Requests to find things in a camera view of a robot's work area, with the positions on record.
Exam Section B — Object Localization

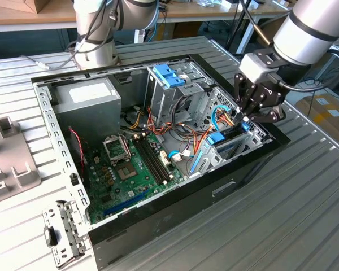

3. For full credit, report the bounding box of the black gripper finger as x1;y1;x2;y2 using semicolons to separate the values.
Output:
244;105;286;124
233;72;254;116

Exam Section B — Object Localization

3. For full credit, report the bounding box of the red yellow power wire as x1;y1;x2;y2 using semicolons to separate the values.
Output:
214;107;243;128

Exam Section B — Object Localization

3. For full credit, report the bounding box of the hard disk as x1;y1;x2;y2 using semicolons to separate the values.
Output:
188;120;251;176

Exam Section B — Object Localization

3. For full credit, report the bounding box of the empty blue disk carrier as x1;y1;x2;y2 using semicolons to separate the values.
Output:
152;64;185;89

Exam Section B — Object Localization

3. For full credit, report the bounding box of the perforated metal disk bay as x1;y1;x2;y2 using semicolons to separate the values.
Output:
186;86;273;179

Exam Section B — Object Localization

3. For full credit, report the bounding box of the large cardboard box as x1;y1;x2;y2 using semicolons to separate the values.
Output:
294;94;339;145

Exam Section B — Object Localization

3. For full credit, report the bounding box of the black tripod stand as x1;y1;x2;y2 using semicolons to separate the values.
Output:
225;0;258;59

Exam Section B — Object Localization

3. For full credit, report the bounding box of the tall metal drive cage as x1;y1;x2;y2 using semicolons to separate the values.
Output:
143;61;215;128

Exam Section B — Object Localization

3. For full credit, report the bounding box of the black RAM slot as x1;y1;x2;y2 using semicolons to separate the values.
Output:
134;137;165;186
141;135;172;183

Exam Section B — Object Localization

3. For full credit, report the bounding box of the open black PC case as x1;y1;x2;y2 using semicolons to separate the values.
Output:
31;53;291;271

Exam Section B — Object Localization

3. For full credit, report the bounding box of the metal socket cover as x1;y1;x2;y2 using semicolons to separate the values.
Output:
101;134;131;164

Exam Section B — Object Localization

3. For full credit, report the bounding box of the CPU socket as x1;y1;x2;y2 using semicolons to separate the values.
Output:
114;161;138;182

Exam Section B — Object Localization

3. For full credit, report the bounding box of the green motherboard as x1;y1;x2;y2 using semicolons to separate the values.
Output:
86;132;185;224

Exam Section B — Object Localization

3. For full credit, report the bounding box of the grey Dell power supply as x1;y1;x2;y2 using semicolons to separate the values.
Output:
52;76;122;147

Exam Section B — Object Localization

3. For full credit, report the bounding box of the blue expansion slot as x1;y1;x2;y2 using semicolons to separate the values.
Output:
103;188;150;217

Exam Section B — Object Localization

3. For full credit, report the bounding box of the black case fan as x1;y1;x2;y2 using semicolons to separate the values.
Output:
62;126;89;184

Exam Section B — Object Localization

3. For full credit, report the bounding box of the long wooden desk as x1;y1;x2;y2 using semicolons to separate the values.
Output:
0;0;293;54

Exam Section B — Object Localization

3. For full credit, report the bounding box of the small cardboard box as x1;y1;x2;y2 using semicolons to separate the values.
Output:
0;0;50;14

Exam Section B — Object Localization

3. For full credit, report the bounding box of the black slot cover latch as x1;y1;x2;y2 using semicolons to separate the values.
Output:
44;225;59;247

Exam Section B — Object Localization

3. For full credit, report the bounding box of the grey parts rack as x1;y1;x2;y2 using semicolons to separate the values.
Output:
0;116;43;207

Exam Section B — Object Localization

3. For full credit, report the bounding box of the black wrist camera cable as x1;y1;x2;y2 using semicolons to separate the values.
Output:
275;48;339;93

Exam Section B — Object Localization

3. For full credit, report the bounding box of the long blue SATA wire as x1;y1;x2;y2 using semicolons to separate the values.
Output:
211;104;237;131

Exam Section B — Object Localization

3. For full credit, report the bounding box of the black wire loop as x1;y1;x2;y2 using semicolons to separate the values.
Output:
170;94;207;139

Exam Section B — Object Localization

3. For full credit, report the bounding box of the short blue SATA wire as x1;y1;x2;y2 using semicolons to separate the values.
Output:
168;151;186;162

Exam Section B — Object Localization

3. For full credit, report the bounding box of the orange black wire bundle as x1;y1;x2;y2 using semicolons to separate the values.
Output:
146;106;215;159

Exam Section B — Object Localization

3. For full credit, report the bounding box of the yellow black wire bundle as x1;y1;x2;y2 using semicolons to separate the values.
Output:
120;108;145;130

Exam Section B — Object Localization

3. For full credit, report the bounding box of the red black fan wire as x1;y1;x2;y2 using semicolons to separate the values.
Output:
68;127;88;170

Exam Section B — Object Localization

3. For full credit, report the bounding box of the thin cable with plug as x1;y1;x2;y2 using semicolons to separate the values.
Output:
21;42;82;71

